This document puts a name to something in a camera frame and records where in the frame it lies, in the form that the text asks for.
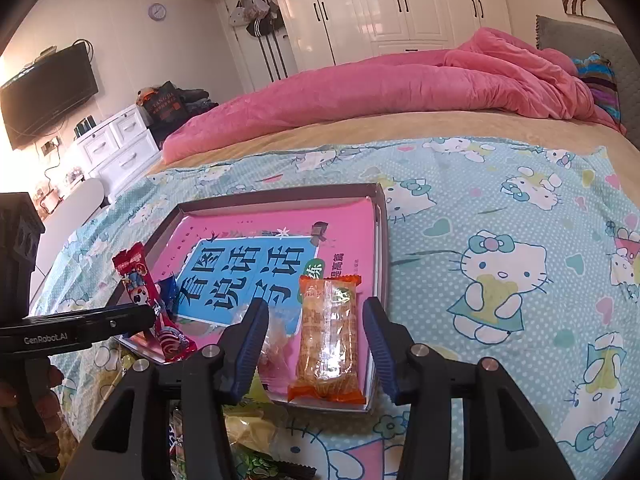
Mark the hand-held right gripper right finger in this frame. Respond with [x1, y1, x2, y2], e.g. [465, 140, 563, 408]
[362, 296, 576, 480]

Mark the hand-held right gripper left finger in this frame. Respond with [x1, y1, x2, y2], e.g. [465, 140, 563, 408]
[62, 297, 271, 480]

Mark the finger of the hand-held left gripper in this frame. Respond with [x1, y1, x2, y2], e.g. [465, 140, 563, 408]
[22, 304, 157, 338]

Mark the clear red candy packet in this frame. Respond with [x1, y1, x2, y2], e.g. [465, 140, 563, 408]
[257, 310, 301, 391]

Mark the red snack packet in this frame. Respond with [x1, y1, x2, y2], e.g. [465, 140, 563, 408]
[111, 242, 197, 363]

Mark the blue snack packet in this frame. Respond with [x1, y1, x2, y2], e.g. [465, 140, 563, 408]
[159, 275, 179, 311]

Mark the long orange snack packet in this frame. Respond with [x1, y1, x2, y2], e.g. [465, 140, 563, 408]
[287, 274, 367, 406]

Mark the light green snack packet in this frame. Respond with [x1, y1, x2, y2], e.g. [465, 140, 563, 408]
[222, 404, 282, 457]

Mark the dark brown shallow box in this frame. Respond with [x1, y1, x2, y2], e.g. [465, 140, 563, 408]
[112, 183, 391, 413]

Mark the black green snack packet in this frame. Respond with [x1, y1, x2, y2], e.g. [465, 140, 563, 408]
[240, 452, 317, 480]

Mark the person's left hand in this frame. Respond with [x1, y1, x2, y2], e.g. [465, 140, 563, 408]
[27, 359, 66, 472]

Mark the cartoon cat printed blanket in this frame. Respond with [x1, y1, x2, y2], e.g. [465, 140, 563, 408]
[30, 142, 640, 480]

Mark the pink book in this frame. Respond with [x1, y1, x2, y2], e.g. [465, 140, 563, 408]
[150, 197, 378, 396]

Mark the white drawer cabinet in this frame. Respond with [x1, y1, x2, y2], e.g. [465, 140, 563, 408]
[75, 104, 163, 201]

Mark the black bag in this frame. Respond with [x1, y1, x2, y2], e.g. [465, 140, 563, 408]
[142, 81, 188, 126]

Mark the pile of dark clothes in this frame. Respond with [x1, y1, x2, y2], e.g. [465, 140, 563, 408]
[177, 87, 221, 116]

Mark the tan bedsheet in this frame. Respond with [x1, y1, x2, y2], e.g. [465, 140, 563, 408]
[147, 110, 640, 181]

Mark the pink quilt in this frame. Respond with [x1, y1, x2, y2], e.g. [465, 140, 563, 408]
[162, 27, 626, 163]

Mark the colourful striped pillow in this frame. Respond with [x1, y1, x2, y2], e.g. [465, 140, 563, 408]
[572, 52, 623, 126]

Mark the white wardrobe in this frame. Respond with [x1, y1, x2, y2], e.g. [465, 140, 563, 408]
[265, 0, 513, 73]

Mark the grey headboard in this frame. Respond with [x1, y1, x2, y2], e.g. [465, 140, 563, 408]
[535, 15, 640, 136]

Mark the black wall television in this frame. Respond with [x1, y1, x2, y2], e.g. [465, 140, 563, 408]
[0, 42, 99, 152]

